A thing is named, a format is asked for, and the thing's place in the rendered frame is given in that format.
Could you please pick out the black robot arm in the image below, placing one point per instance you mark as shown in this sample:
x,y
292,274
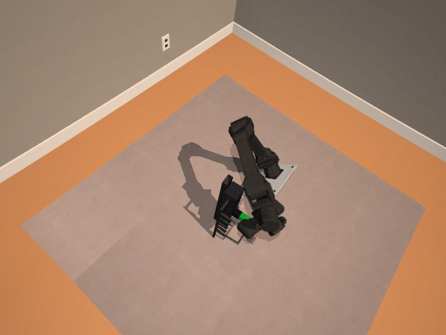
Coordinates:
x,y
256,186

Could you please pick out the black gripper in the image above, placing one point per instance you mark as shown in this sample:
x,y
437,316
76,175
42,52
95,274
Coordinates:
x,y
251,226

